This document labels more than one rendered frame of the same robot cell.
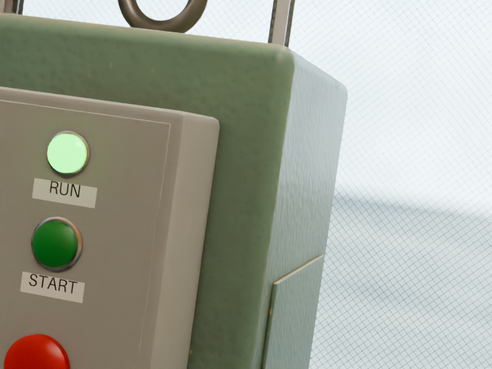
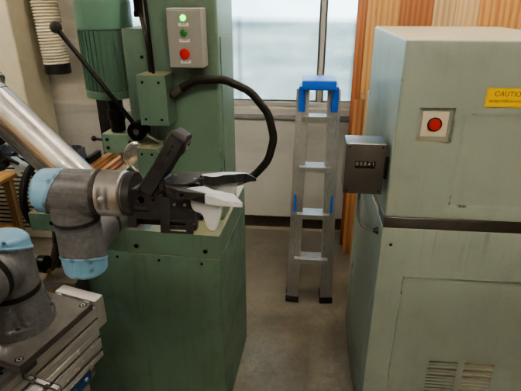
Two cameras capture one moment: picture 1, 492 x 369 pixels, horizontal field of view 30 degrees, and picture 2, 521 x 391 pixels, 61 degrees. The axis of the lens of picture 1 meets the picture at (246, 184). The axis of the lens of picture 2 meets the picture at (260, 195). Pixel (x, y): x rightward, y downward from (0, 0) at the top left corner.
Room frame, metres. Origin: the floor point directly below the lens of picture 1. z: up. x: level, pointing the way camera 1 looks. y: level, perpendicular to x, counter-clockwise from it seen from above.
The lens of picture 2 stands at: (-0.94, -0.03, 1.51)
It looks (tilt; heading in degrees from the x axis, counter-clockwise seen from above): 24 degrees down; 355
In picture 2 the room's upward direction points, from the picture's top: straight up
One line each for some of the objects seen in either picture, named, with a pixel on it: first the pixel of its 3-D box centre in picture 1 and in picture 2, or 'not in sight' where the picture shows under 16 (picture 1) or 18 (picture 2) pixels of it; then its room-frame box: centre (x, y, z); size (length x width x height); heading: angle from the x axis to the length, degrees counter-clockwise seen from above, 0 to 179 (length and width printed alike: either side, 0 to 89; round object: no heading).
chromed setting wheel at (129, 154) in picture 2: not in sight; (141, 157); (0.49, 0.25, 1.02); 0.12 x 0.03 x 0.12; 77
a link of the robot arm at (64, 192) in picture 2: not in sight; (70, 192); (-0.25, 0.23, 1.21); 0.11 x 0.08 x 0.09; 79
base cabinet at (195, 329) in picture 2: not in sight; (168, 299); (0.62, 0.23, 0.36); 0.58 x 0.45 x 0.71; 77
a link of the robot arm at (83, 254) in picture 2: not in sight; (86, 240); (-0.23, 0.22, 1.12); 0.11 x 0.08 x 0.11; 169
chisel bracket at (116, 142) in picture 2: not in sight; (125, 143); (0.64, 0.33, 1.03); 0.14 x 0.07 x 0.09; 77
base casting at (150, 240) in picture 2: not in sight; (160, 212); (0.61, 0.23, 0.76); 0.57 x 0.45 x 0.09; 77
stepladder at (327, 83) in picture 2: not in sight; (313, 195); (1.13, -0.47, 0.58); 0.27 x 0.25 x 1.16; 170
